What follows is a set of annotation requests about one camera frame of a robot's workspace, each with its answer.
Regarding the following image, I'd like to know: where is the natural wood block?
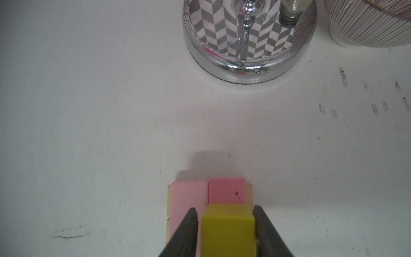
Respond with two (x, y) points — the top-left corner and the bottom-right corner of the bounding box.
(165, 182), (254, 243)

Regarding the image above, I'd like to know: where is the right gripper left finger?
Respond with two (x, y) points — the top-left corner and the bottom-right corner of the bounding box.
(159, 207), (199, 257)

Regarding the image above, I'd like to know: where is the pink block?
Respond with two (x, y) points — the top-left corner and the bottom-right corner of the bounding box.
(208, 178), (246, 204)
(168, 181), (208, 240)

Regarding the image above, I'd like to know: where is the pink striped bowl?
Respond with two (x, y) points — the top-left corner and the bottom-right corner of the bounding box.
(324, 0), (411, 49)

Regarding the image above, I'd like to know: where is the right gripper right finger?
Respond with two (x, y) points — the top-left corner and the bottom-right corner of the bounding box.
(253, 205), (294, 257)

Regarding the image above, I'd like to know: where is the yellow cube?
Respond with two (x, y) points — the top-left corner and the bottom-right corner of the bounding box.
(200, 203), (257, 257)

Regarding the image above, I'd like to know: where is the chrome glass holder stand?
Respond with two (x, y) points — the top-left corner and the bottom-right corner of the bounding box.
(182, 1), (317, 85)

